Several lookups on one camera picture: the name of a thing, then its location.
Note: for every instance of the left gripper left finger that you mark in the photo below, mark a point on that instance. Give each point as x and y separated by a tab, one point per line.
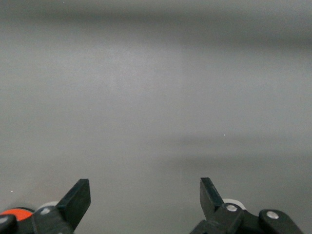
75	202

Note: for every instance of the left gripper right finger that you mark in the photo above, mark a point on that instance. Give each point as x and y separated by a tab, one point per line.
209	197

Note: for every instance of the dark grey table mat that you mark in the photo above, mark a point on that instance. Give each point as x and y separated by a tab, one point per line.
146	97

